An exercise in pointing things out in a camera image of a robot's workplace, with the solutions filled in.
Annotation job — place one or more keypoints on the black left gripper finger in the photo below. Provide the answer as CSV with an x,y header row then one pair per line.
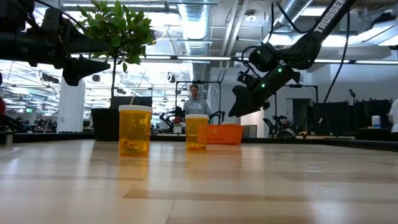
x,y
81,69
87,46

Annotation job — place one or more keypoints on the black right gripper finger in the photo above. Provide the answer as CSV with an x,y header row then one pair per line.
x,y
265,105
244,102

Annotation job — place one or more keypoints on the black background robot arm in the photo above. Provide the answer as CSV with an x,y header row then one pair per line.
x,y
169,118

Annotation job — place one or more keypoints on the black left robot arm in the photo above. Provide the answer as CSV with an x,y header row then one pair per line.
x,y
18,46

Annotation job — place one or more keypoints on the orange plastic basket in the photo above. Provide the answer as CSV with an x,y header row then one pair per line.
x,y
226,134

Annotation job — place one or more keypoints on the grey mesh chair back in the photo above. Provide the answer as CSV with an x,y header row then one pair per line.
x,y
250,131

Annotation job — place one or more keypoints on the green leafy potted tree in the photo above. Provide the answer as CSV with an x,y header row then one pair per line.
x,y
118,31

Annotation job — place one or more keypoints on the white round pillar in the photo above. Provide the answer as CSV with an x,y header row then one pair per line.
x,y
71,105

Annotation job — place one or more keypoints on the person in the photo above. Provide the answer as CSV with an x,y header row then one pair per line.
x,y
196,105
2,107
394,115

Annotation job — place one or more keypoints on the black monitor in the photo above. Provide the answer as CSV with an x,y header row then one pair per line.
x,y
130,100

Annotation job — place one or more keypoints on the black plant pot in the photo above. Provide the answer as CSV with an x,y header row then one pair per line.
x,y
104,124

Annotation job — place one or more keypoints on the green exit sign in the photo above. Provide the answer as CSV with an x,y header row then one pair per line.
x,y
29,110

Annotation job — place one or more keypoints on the small white pot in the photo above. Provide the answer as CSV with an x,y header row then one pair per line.
x,y
177,129

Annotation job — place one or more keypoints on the white canister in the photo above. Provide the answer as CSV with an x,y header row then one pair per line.
x,y
376,121

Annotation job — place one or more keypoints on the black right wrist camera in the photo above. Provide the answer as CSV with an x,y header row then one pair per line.
x,y
264,57

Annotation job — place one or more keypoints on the black metal frame stand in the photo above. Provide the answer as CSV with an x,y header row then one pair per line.
x,y
199,82
308,86

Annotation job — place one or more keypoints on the silver ceiling air duct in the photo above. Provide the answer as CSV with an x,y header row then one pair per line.
x,y
195,25

